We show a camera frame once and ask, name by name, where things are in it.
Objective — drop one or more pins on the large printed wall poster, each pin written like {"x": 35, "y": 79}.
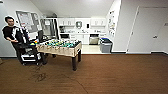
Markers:
{"x": 111, "y": 23}

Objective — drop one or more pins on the grey refrigerator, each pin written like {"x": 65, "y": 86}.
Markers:
{"x": 50, "y": 28}

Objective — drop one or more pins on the white cabinet door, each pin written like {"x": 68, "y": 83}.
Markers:
{"x": 103, "y": 21}
{"x": 60, "y": 22}
{"x": 71, "y": 22}
{"x": 77, "y": 38}
{"x": 66, "y": 22}
{"x": 98, "y": 21}
{"x": 84, "y": 38}
{"x": 93, "y": 21}

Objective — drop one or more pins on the foosball table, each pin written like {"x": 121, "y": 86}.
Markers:
{"x": 61, "y": 46}

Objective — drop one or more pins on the person in black shirt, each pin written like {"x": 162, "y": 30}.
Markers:
{"x": 11, "y": 33}

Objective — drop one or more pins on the black built-in microwave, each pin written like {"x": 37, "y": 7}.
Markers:
{"x": 65, "y": 35}

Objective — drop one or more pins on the white double door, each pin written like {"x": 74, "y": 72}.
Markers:
{"x": 146, "y": 30}

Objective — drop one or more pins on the steel paper towel dispenser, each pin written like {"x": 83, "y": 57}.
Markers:
{"x": 78, "y": 24}

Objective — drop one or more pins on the white upper cabinet door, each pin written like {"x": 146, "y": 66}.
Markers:
{"x": 93, "y": 21}
{"x": 66, "y": 22}
{"x": 98, "y": 21}
{"x": 103, "y": 21}
{"x": 71, "y": 22}
{"x": 60, "y": 22}

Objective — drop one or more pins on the white lower cabinet door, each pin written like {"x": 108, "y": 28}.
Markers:
{"x": 84, "y": 38}
{"x": 77, "y": 38}

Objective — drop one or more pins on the grey wall notice board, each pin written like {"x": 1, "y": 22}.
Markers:
{"x": 28, "y": 20}

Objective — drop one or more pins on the blue recycling bin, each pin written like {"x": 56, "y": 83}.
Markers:
{"x": 106, "y": 45}

